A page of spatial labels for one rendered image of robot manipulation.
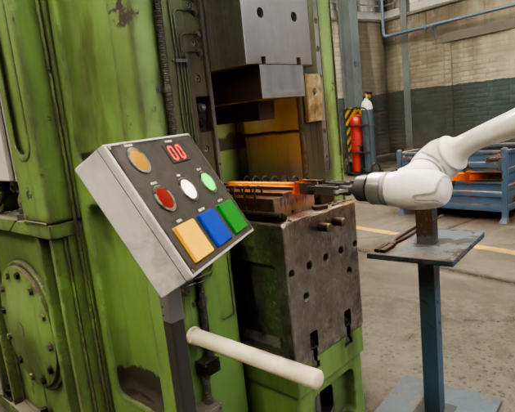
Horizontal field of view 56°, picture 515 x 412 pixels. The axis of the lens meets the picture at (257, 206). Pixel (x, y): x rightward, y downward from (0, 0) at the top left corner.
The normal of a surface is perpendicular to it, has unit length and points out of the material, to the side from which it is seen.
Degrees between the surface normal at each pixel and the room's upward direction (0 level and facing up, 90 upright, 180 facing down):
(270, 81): 90
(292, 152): 90
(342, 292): 90
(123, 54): 89
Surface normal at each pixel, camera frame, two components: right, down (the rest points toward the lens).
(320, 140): 0.73, 0.04
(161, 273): -0.31, 0.20
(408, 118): -0.81, 0.18
